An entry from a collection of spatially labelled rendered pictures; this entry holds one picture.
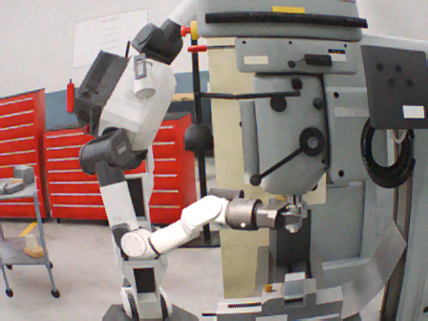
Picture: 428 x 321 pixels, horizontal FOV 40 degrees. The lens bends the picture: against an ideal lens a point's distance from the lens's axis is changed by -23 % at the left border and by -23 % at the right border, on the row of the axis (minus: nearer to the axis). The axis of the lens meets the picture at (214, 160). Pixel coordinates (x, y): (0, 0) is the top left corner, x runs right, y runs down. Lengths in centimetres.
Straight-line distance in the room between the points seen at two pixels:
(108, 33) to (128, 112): 904
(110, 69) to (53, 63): 925
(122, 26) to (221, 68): 757
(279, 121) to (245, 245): 201
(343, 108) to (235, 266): 214
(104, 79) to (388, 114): 101
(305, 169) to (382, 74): 44
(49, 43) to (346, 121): 993
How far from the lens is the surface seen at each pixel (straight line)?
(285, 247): 230
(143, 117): 213
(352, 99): 179
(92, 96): 217
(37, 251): 481
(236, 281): 383
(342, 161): 181
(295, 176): 183
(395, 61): 155
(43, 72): 1152
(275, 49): 177
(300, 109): 180
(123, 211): 208
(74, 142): 679
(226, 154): 366
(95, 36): 1122
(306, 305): 173
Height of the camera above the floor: 173
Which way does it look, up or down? 10 degrees down
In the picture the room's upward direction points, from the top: 4 degrees counter-clockwise
